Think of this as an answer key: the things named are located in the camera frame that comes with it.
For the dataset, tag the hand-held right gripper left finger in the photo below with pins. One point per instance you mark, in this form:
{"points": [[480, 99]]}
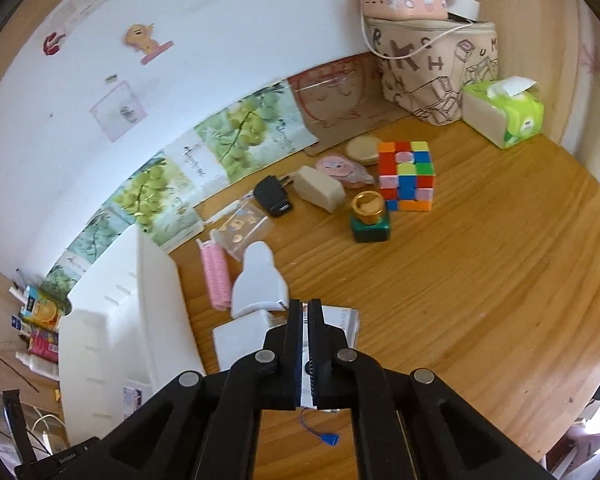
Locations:
{"points": [[295, 350]]}

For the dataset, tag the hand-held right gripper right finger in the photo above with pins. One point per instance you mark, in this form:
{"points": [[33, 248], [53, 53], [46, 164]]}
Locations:
{"points": [[316, 350]]}

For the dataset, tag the white camera box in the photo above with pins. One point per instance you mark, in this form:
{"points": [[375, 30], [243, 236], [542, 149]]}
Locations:
{"points": [[240, 340]]}

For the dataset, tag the white plastic dispenser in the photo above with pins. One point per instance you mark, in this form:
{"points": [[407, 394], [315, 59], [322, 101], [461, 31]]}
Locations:
{"points": [[260, 285]]}

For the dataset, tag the clear box with blue label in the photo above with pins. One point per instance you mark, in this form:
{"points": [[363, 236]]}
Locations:
{"points": [[132, 397]]}

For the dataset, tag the beige box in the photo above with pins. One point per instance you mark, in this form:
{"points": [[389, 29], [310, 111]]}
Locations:
{"points": [[317, 187]]}

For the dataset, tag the white plastic storage bin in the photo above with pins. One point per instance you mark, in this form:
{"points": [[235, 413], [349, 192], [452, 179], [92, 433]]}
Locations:
{"points": [[130, 310]]}

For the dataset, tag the pink correction tape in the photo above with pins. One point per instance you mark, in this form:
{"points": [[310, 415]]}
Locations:
{"points": [[337, 167]]}

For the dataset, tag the colourful puzzle cube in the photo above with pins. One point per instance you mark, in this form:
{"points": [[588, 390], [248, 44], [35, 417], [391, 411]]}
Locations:
{"points": [[405, 175]]}

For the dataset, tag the pink hair roller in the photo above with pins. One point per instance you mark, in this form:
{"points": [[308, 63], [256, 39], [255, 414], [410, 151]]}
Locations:
{"points": [[215, 275]]}

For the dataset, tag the clear plastic box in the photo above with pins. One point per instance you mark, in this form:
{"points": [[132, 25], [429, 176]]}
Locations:
{"points": [[240, 230]]}

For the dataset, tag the green ink bottle gold cap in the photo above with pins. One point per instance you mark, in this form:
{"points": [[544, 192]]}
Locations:
{"points": [[370, 227]]}

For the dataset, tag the blue and white carton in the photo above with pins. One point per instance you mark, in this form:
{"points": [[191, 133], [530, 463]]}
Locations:
{"points": [[20, 322]]}

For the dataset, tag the orange juice carton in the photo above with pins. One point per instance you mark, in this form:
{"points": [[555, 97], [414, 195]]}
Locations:
{"points": [[42, 310]]}

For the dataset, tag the black charger plug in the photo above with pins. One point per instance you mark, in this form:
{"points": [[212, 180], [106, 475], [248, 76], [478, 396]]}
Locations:
{"points": [[272, 195]]}

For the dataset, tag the grape print box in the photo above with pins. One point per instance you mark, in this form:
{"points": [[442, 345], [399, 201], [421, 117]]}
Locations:
{"points": [[250, 125], [155, 195], [75, 260]]}

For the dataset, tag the round wooden disc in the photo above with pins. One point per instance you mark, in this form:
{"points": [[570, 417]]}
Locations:
{"points": [[362, 149]]}

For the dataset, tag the cardboard with red drawing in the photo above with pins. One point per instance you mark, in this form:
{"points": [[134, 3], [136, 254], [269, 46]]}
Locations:
{"points": [[340, 95]]}

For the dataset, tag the pink cloth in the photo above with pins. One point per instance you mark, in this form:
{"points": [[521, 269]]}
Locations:
{"points": [[580, 452]]}

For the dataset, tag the green tissue pack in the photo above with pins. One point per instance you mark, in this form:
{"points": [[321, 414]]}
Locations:
{"points": [[500, 115]]}

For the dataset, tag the beige lettered canvas bag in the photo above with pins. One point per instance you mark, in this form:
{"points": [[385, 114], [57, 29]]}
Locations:
{"points": [[420, 70]]}

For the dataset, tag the pink case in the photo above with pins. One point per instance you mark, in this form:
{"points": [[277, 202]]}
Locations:
{"points": [[405, 4]]}

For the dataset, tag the small white box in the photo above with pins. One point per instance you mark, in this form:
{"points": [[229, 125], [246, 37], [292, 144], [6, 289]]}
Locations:
{"points": [[464, 7]]}

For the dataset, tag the clear wall pouch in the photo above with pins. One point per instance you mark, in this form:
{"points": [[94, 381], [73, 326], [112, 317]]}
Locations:
{"points": [[117, 110]]}

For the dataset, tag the yellow cartoon wall sticker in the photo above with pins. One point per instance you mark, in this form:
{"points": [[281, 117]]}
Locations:
{"points": [[145, 40]]}

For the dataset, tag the red wall sticker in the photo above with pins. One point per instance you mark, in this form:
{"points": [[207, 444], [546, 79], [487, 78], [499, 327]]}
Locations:
{"points": [[54, 43]]}

